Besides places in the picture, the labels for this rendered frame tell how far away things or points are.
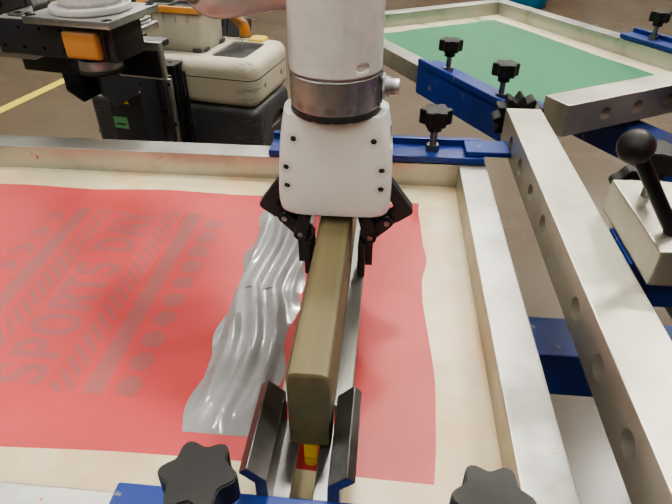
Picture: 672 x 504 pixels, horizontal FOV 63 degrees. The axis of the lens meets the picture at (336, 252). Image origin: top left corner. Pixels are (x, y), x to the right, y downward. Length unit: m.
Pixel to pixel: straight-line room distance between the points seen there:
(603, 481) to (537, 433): 1.27
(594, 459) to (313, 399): 1.42
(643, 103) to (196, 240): 0.72
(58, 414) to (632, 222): 0.53
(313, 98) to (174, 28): 1.20
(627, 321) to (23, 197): 0.75
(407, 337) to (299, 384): 0.20
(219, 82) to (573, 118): 0.94
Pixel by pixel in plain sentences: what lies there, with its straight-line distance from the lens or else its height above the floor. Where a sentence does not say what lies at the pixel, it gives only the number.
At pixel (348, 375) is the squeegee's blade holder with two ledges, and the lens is 0.45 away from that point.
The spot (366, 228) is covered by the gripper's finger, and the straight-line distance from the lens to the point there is 0.51.
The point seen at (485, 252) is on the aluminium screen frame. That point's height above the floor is 0.99.
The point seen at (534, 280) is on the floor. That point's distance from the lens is 2.27.
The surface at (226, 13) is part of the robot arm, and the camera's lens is 0.46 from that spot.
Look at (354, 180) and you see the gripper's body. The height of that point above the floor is 1.11.
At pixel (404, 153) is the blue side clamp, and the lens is 0.78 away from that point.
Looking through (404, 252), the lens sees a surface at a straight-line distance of 0.65.
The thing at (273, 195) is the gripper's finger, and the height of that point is 1.08.
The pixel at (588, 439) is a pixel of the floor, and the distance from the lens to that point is 1.78.
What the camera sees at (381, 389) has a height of 0.96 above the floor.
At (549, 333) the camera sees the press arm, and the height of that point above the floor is 0.92.
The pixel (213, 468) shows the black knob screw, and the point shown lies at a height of 1.06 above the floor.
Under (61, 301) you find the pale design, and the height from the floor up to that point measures 0.96.
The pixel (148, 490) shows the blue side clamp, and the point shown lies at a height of 1.00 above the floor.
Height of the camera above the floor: 1.33
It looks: 36 degrees down
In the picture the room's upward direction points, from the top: straight up
